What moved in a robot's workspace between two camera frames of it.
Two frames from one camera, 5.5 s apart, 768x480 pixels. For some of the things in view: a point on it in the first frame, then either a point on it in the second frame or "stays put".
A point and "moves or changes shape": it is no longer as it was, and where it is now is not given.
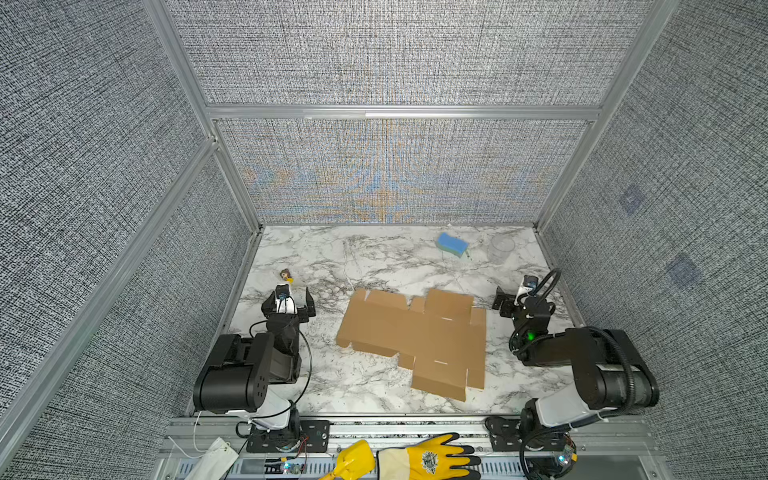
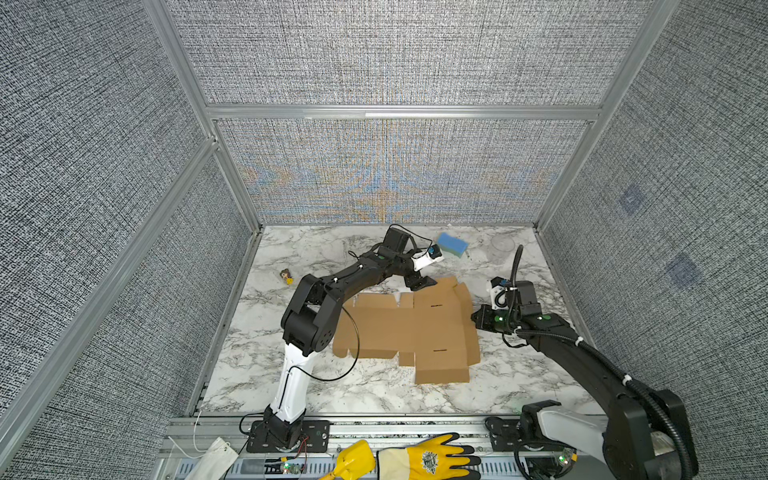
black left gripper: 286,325 → 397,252
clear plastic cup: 502,243 stays put
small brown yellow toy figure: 285,274 stays put
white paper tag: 215,463 stays put
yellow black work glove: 433,458 stays put
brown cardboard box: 441,338 moves or changes shape
